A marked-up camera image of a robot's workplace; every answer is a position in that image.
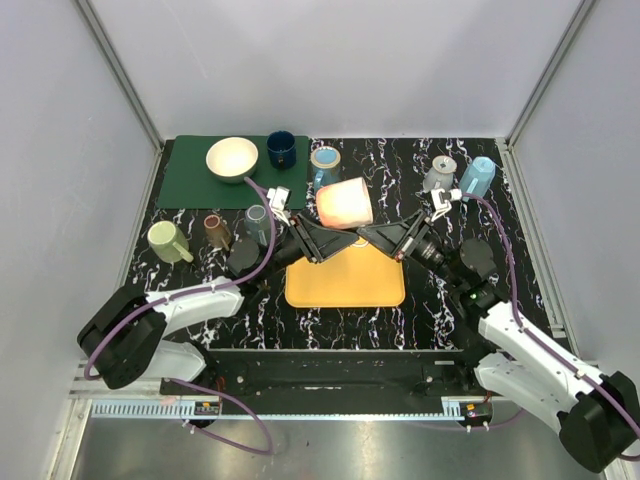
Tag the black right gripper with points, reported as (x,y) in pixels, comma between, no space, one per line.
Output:
(392,238)

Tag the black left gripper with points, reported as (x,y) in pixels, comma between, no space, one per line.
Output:
(304,238)

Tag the pink ceramic mug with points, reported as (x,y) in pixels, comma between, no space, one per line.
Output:
(345,205)

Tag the grey faceted mug white inside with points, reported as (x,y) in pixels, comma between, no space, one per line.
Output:
(257,224)

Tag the pale grey-blue mug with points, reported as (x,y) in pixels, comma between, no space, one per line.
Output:
(441,174)

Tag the blue mug orange inside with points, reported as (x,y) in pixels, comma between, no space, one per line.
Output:
(326,166)

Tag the black dark red mug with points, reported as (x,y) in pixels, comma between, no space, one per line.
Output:
(217,232)

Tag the light blue faceted mug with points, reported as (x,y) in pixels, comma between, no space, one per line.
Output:
(478,176)

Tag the light green ceramic mug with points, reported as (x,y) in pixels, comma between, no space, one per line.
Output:
(169,243)

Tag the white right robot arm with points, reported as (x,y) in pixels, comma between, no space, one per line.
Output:
(596,416)

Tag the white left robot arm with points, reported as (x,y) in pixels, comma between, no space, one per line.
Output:
(127,339)

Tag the dark blue mug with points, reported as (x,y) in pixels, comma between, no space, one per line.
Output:
(281,148)

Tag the yellow plastic tray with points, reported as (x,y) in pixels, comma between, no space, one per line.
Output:
(358,277)

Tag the cream ceramic bowl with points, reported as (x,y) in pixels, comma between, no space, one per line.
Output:
(232,159)

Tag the green table mat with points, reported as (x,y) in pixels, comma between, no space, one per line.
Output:
(189,184)

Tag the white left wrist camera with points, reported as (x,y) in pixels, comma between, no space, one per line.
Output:
(278,200)

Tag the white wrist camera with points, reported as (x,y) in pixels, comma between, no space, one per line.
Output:
(278,200)
(442,201)

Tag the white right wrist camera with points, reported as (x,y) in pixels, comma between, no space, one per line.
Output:
(442,201)

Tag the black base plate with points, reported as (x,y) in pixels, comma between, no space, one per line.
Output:
(362,378)

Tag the slotted cable duct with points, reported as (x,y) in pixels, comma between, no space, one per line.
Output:
(209,409)

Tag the right aluminium frame post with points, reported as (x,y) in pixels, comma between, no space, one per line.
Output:
(568,38)

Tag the aluminium frame post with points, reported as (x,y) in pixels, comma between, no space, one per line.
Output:
(98,32)
(568,38)

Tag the left aluminium frame post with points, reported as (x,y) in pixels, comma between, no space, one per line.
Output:
(98,32)

